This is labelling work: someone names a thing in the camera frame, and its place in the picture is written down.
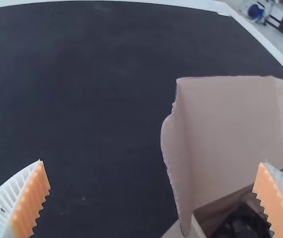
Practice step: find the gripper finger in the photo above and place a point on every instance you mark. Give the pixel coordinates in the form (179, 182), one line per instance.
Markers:
(280, 203)
(5, 210)

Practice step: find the cardboard box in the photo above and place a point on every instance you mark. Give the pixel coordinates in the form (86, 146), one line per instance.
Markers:
(218, 138)

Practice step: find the black square fan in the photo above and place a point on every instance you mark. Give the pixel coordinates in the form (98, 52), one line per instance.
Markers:
(240, 223)

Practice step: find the black mat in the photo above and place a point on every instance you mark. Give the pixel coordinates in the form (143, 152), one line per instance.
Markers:
(81, 86)

